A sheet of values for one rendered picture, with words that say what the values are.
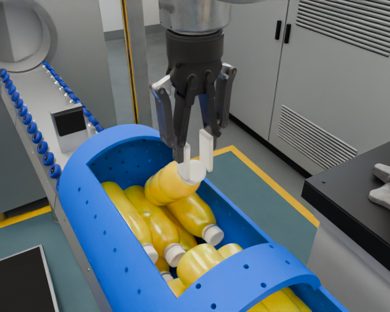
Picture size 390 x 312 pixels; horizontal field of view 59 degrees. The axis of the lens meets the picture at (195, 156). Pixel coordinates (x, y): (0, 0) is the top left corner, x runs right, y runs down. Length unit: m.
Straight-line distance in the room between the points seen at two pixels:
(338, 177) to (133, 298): 0.60
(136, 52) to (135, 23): 0.11
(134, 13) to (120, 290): 1.00
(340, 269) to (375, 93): 1.24
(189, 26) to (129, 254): 0.33
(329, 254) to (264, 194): 1.49
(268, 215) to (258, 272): 1.84
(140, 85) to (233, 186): 1.29
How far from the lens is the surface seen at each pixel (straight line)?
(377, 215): 0.87
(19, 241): 2.35
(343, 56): 2.14
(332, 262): 1.01
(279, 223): 2.27
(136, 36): 1.35
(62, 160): 1.23
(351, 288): 1.00
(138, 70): 1.39
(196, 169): 0.58
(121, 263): 0.55
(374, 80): 2.04
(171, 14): 0.43
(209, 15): 0.43
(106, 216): 0.60
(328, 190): 0.89
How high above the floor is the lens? 1.61
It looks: 36 degrees down
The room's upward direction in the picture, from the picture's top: straight up
